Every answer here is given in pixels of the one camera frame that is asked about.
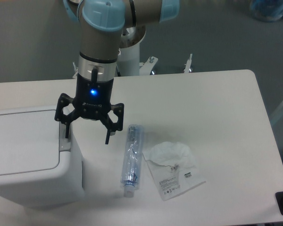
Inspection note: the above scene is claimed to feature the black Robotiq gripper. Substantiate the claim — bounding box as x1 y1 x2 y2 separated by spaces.
54 74 125 145

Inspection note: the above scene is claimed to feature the white push-lid trash can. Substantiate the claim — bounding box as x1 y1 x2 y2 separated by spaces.
0 106 85 208

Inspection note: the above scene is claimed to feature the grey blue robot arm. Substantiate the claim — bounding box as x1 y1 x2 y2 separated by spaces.
54 0 180 138

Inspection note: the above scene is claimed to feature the crushed clear plastic bottle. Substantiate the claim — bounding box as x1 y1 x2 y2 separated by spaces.
121 124 144 198

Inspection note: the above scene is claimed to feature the torn white plastic bag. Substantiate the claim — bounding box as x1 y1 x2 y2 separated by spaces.
143 142 206 201

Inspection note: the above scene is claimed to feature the blue plastic bag on floor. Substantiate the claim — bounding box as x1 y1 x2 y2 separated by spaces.
249 0 283 22

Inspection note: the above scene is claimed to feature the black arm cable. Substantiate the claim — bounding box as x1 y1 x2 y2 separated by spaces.
91 65 99 88

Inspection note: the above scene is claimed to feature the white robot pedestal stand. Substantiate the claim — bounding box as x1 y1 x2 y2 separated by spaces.
116 26 158 77

